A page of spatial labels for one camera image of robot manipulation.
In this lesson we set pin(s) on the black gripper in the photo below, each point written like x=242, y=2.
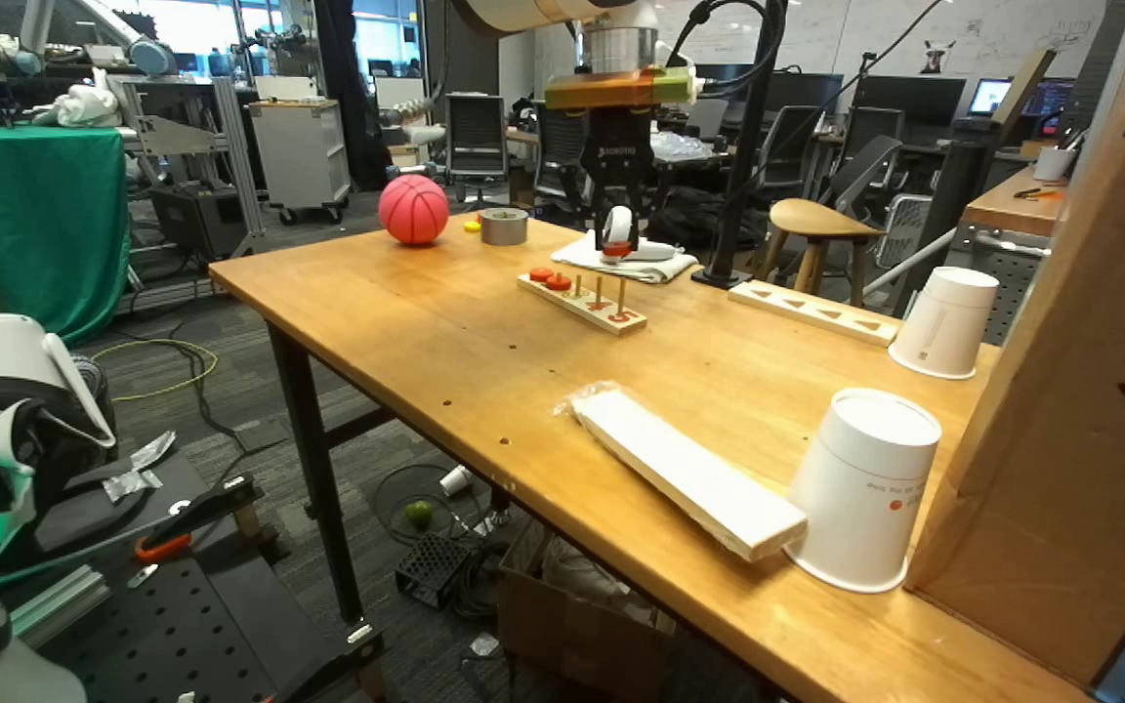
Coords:
x=618, y=158

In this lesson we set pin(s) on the orange disc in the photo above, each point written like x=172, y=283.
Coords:
x=552, y=279
x=613, y=249

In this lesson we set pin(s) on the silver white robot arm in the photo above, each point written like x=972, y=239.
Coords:
x=613, y=35

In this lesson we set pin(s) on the wooden peg board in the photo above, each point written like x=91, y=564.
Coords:
x=609, y=314

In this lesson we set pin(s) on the long wooden slotted board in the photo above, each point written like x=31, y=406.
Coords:
x=816, y=311

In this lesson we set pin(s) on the white folded cloth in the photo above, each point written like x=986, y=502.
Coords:
x=651, y=262

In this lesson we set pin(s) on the black metal stand pole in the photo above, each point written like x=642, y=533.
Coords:
x=734, y=196

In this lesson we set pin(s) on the wooden stool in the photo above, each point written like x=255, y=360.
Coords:
x=816, y=227

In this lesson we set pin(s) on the pink basketball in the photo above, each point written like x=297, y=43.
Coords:
x=411, y=210

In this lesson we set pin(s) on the far white paper cup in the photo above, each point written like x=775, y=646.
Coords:
x=946, y=321

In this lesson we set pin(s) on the white paper cup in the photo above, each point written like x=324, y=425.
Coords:
x=862, y=486
x=946, y=321

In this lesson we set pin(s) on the white wooden plank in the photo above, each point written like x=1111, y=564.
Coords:
x=703, y=486

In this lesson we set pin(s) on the near white paper cup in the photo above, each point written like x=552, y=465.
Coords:
x=862, y=486

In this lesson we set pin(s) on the green cloth table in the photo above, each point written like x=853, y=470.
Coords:
x=64, y=227

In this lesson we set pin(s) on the white vr headset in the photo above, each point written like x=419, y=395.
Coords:
x=27, y=353

